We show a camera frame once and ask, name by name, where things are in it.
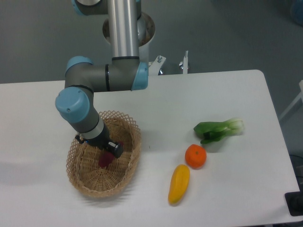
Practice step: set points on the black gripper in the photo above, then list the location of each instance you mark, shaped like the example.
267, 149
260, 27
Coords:
103, 140

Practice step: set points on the purple sweet potato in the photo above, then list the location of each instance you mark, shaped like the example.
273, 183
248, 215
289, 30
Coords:
106, 159

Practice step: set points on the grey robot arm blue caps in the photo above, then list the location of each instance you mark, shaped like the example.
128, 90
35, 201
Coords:
125, 72

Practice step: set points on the woven wicker basket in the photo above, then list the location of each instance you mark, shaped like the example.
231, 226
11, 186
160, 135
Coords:
83, 165

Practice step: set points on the yellow corn cob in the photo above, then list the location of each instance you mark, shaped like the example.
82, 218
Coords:
178, 184

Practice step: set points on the orange mandarin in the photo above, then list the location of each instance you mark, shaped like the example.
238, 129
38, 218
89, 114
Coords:
195, 156

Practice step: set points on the green bok choy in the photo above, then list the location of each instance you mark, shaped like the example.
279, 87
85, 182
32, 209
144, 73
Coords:
210, 132

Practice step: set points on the black box at table edge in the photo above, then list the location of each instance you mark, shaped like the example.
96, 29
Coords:
294, 202

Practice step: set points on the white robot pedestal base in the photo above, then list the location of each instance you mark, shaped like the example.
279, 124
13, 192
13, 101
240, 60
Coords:
160, 65

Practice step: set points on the white frame at right edge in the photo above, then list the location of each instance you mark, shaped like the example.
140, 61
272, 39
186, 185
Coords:
293, 106

